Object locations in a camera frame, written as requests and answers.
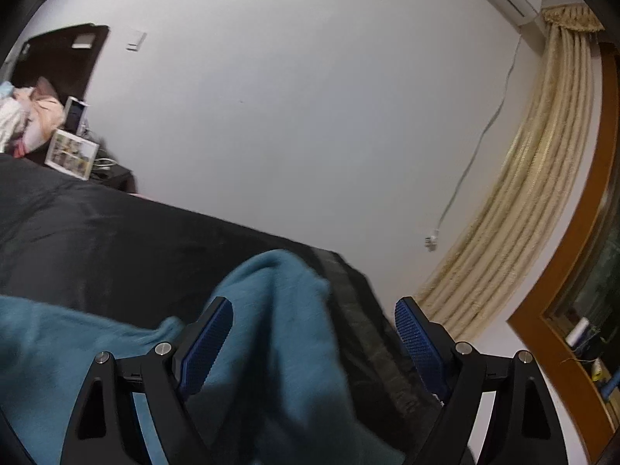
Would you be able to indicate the white tablet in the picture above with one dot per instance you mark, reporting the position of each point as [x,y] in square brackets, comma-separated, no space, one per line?
[75,114]

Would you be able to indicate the white wall socket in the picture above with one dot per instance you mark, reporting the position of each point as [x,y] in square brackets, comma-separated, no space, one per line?
[432,238]

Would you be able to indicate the white bottle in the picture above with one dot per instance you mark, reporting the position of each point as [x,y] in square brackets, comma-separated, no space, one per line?
[580,332]

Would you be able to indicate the white photo frame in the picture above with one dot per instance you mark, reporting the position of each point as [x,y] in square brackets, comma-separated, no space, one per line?
[70,152]

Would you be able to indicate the dark nightstand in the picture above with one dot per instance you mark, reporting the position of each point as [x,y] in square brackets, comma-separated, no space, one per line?
[116,174]

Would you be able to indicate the black blanket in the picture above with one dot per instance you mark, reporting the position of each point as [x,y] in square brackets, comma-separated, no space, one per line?
[121,242]

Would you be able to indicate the beige curtain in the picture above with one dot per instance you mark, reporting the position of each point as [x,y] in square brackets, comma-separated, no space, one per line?
[533,179]

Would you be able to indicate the white wall switch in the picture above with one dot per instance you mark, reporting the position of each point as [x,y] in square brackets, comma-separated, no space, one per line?
[135,41]

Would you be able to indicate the dark wooden headboard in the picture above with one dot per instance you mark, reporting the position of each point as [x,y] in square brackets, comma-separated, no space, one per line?
[58,63]

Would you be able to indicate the brown wooden window frame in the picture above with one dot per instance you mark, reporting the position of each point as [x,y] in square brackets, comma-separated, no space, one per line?
[552,339]

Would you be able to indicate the pile of pink clothes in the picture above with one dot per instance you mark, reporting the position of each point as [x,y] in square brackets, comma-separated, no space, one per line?
[38,116]

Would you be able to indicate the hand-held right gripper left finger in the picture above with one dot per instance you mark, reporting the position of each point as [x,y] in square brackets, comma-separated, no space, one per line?
[206,344]

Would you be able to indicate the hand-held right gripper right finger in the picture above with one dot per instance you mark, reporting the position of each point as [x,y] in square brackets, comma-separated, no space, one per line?
[419,344]

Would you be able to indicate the blue knit sweater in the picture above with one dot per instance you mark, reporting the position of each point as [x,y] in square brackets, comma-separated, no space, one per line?
[290,329]

